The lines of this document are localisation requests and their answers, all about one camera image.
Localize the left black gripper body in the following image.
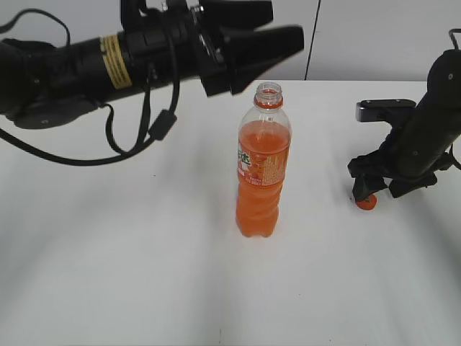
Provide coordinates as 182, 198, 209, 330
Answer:
120, 1, 238, 97

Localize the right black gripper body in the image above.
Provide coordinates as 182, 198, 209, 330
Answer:
347, 138, 450, 198

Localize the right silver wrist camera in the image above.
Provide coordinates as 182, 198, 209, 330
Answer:
356, 99, 416, 126

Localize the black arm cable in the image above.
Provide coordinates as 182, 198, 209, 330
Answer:
0, 6, 181, 167
447, 27, 461, 51

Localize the orange soda plastic bottle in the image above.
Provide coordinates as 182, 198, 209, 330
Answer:
236, 81, 292, 237

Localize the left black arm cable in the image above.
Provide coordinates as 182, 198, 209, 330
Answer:
0, 6, 181, 167

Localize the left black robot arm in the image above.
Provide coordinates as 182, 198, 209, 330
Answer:
1, 1, 304, 129

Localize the orange bottle cap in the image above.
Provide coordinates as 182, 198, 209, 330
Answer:
356, 194, 377, 211

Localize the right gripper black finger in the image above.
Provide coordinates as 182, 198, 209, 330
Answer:
352, 174, 385, 202

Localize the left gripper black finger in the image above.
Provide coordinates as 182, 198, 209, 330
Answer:
198, 1, 274, 35
221, 25, 305, 94

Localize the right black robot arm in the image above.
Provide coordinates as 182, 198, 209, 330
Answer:
347, 49, 460, 203

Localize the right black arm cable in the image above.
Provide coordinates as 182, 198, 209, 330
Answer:
447, 27, 461, 51

